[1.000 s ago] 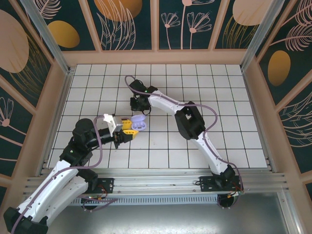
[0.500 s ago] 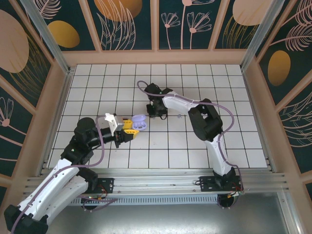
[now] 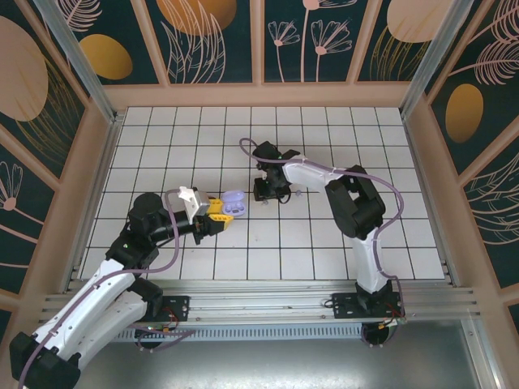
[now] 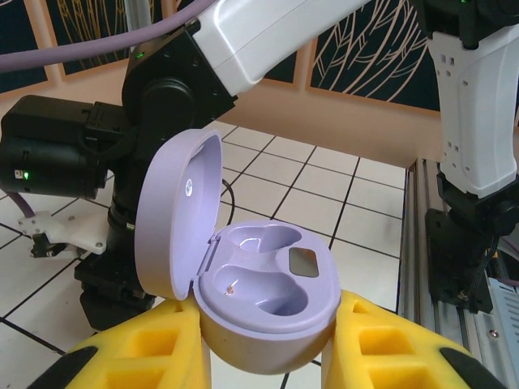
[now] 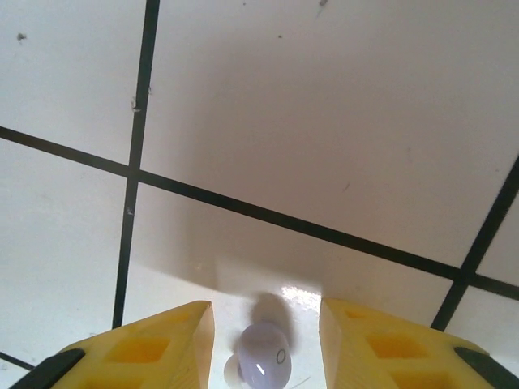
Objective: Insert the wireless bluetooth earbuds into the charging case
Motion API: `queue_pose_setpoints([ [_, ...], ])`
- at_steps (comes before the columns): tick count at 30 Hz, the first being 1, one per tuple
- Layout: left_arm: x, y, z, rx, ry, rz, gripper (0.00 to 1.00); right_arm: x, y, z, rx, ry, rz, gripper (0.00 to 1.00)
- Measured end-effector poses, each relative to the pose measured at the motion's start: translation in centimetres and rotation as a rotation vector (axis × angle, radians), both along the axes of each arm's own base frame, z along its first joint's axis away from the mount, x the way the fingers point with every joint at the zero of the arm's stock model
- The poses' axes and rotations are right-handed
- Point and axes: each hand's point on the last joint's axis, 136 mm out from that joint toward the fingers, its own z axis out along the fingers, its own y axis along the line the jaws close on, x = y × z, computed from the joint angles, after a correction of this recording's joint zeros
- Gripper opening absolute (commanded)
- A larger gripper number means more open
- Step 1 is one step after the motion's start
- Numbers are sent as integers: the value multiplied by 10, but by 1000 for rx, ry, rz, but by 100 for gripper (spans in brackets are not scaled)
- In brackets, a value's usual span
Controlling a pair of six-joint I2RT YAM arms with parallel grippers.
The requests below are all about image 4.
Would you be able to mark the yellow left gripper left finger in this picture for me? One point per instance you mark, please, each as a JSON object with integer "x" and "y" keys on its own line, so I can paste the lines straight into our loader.
{"x": 142, "y": 356}

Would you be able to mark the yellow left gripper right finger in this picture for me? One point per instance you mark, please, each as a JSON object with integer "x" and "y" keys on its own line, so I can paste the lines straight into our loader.
{"x": 385, "y": 352}

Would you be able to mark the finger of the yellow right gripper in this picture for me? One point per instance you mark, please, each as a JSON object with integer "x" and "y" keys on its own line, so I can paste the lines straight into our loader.
{"x": 117, "y": 310}

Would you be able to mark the lilac earbud charging case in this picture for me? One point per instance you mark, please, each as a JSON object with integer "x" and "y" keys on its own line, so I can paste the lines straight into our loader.
{"x": 280, "y": 324}

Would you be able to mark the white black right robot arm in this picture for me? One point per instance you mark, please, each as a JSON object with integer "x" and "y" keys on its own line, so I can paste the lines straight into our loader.
{"x": 259, "y": 36}

